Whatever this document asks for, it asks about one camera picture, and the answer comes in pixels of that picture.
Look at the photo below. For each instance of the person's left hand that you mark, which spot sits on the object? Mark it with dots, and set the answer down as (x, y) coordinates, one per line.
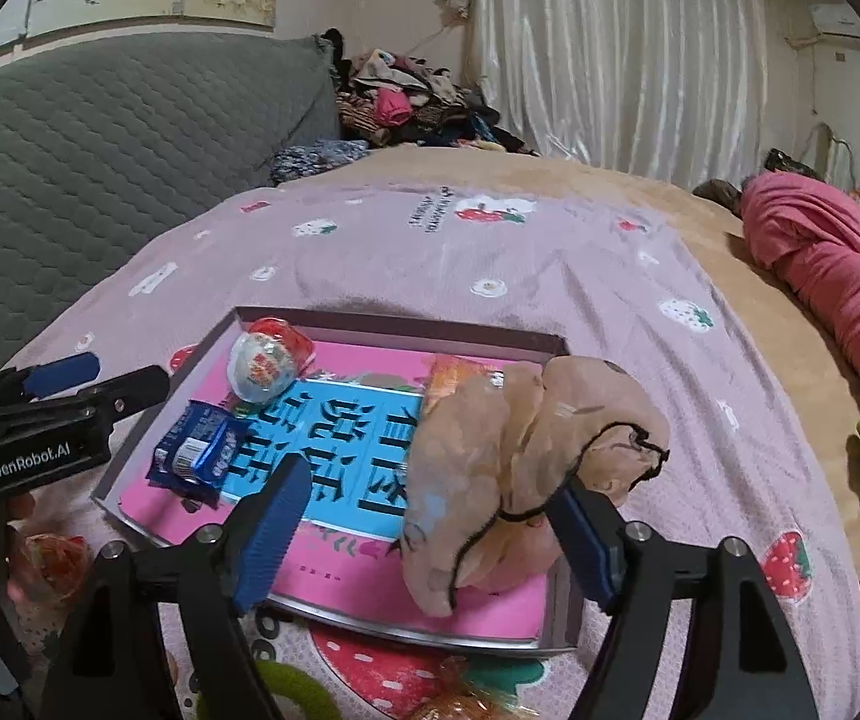
(21, 508)

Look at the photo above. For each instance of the pink quilt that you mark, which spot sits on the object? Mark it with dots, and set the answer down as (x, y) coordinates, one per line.
(820, 255)

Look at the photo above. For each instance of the large rice cracker packet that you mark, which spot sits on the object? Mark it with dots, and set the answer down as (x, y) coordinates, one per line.
(452, 382)

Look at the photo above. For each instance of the blue patterned cloth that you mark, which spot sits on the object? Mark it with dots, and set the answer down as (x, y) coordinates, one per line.
(317, 157)

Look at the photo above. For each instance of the white air conditioner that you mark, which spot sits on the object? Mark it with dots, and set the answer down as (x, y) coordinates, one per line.
(842, 21)

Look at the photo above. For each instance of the small rice cracker packet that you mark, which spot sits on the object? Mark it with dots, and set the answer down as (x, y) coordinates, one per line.
(467, 701)

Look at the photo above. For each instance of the blue snack packet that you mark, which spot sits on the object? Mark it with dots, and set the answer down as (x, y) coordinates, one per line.
(197, 457)

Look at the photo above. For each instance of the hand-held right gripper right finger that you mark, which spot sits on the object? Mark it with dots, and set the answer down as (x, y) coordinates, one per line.
(580, 540)

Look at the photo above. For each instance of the red-topped toy egg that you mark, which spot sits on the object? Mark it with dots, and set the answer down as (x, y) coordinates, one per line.
(272, 360)

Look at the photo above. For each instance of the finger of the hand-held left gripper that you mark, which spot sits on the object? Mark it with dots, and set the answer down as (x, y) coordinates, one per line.
(137, 386)
(62, 375)

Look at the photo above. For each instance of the dark brown cloth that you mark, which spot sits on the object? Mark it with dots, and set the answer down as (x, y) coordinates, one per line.
(718, 196)

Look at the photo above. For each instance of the white curtain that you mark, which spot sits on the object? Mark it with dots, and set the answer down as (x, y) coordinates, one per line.
(625, 52)

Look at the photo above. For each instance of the dark purple shallow box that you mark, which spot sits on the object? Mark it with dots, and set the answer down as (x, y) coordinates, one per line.
(400, 328)

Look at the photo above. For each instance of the pile of clothes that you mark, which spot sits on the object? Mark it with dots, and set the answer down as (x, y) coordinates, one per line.
(415, 105)

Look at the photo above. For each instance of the black and yellow bag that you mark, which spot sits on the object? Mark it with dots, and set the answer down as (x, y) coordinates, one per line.
(790, 163)

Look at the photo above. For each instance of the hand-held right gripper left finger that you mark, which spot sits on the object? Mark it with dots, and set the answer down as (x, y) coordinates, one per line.
(272, 532)

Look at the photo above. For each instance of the purple printed blanket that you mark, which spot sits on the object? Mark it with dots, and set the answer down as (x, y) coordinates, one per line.
(550, 262)

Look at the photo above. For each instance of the grey quilted headboard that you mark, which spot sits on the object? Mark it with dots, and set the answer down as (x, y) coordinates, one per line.
(137, 135)

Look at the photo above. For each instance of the green fuzzy scrunchie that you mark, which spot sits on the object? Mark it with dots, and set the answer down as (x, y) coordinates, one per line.
(280, 679)

